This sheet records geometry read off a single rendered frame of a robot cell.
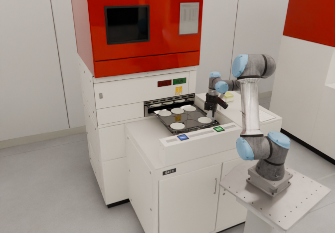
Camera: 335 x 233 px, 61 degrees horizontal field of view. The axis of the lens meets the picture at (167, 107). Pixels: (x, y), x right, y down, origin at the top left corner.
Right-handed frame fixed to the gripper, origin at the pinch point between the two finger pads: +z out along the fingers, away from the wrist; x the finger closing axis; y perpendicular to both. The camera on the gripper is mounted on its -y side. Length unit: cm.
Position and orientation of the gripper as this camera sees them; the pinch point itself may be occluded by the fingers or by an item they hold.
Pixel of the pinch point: (214, 119)
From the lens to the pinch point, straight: 209.5
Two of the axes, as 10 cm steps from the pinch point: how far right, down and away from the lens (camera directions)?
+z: -0.1, 9.1, 4.1
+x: -3.6, 3.8, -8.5
